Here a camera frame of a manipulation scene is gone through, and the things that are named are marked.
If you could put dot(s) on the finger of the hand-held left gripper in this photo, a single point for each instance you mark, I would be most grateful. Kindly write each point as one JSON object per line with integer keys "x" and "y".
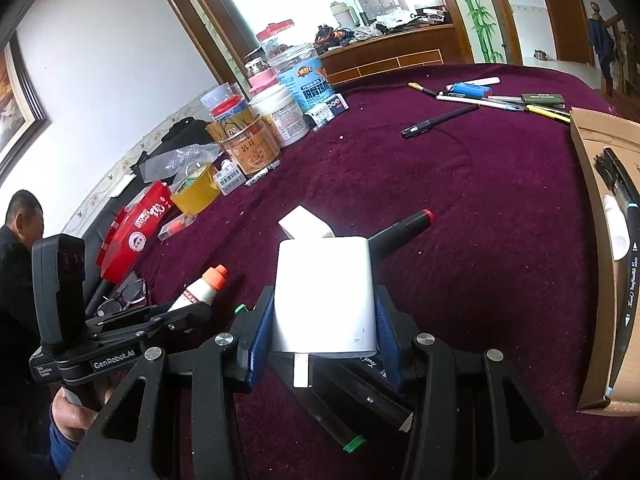
{"x": 150, "y": 322}

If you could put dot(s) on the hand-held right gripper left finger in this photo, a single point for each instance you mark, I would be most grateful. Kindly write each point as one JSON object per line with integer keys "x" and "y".
{"x": 260, "y": 335}

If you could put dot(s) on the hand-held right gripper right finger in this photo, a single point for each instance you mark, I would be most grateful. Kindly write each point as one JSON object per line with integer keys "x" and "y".
{"x": 387, "y": 340}

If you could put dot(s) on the white glue bottle orange cap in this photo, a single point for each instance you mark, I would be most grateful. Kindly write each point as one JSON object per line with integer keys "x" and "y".
{"x": 197, "y": 292}

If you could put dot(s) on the black marker pale cap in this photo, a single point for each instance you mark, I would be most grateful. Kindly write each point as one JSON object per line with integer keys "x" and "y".
{"x": 360, "y": 390}

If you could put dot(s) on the large white charger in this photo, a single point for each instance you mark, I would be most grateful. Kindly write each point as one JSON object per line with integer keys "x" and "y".
{"x": 325, "y": 290}

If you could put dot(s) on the black marker green cap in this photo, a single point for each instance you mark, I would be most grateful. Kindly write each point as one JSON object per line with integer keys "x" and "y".
{"x": 325, "y": 410}

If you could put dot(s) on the small white charger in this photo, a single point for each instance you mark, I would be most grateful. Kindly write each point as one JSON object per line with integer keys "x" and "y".
{"x": 305, "y": 222}

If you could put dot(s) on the cardboard box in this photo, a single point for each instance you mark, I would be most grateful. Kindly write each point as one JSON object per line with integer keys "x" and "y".
{"x": 592, "y": 285}

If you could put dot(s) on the black marker teal cap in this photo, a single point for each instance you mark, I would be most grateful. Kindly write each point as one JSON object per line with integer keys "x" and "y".
{"x": 629, "y": 280}

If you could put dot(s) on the person's left forearm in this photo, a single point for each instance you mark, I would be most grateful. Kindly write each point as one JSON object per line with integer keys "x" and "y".
{"x": 62, "y": 452}

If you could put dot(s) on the person's left hand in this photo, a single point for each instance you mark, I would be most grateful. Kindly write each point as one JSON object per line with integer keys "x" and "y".
{"x": 70, "y": 417}

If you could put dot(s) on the eyeglasses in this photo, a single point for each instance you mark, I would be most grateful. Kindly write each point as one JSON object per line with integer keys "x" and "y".
{"x": 122, "y": 297}

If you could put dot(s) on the red box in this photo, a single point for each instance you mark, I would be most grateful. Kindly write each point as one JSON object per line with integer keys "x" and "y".
{"x": 135, "y": 225}

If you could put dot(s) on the clear tube red end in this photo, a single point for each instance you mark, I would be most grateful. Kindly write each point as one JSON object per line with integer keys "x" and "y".
{"x": 177, "y": 226}

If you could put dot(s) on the black marker red cap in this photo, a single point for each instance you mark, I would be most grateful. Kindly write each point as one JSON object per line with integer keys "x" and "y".
{"x": 400, "y": 232}

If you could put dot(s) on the yellow tape roll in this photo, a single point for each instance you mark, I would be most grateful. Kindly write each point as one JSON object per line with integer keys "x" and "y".
{"x": 197, "y": 192}

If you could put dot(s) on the white barcode box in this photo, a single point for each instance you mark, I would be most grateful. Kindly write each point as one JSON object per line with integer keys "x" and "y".
{"x": 229, "y": 178}

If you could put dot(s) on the clear plastic bag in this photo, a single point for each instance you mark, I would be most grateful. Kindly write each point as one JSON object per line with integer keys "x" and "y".
{"x": 170, "y": 160}

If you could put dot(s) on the orange tin can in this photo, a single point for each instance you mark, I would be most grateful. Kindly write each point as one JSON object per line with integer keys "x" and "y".
{"x": 250, "y": 147}

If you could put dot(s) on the black bag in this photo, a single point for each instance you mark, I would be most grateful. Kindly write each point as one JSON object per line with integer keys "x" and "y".
{"x": 180, "y": 132}

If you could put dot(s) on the white plastic jar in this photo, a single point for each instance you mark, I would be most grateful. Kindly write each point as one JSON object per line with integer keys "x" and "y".
{"x": 282, "y": 117}

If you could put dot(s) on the small clear jar red lid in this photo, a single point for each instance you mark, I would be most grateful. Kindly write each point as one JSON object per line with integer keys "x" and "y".
{"x": 230, "y": 110}

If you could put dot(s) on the small blue white box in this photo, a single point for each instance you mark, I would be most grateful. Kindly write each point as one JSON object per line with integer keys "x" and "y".
{"x": 327, "y": 109}

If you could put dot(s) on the clear plastic container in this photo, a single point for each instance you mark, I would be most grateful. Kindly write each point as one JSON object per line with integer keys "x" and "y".
{"x": 220, "y": 94}

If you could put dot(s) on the yellow tipped pen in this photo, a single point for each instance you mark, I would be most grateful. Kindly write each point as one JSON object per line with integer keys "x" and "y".
{"x": 422, "y": 89}

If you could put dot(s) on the long white pen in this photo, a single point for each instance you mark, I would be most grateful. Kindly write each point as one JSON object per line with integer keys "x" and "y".
{"x": 480, "y": 102}

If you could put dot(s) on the pink lid jar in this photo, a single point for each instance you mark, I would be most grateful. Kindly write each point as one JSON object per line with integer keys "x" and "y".
{"x": 261, "y": 77}

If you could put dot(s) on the blue label can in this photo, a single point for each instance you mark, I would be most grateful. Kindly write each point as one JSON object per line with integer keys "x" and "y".
{"x": 305, "y": 80}

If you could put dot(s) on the short white pen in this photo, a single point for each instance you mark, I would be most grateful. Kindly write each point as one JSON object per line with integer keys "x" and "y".
{"x": 485, "y": 81}

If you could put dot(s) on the dark green pen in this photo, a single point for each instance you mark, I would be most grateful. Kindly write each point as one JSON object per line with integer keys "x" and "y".
{"x": 542, "y": 99}

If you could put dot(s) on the wooden counter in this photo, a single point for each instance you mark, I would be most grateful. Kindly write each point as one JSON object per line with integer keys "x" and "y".
{"x": 400, "y": 52}

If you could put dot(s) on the tall glass jar red lid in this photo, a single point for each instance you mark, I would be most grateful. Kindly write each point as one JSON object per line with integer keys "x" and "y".
{"x": 275, "y": 40}

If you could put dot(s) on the metal bowl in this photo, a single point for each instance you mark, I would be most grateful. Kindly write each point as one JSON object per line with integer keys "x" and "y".
{"x": 540, "y": 54}

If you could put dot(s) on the blue jacket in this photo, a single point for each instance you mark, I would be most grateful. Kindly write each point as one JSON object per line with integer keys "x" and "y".
{"x": 600, "y": 40}

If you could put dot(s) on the brown wooden door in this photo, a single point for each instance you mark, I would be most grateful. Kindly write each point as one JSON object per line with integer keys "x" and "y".
{"x": 565, "y": 10}

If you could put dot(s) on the wooden stair railing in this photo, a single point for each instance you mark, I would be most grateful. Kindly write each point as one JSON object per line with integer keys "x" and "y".
{"x": 625, "y": 45}

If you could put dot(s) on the green bamboo wall sticker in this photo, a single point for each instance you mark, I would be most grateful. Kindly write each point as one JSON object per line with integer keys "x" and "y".
{"x": 475, "y": 5}

